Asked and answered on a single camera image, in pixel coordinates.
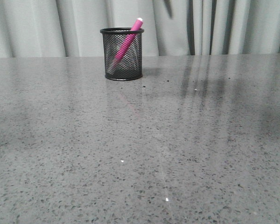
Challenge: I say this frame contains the grey curtain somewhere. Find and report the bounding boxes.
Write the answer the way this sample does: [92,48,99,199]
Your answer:
[0,0,280,58]

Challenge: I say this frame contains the grey orange scissors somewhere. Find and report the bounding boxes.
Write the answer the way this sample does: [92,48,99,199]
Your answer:
[164,0,173,19]

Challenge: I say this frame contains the black mesh pen holder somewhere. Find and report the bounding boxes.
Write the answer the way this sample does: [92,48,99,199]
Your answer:
[100,28,144,81]

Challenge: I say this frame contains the pink highlighter pen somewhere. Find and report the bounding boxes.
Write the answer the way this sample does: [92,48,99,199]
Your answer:
[107,17,143,75]

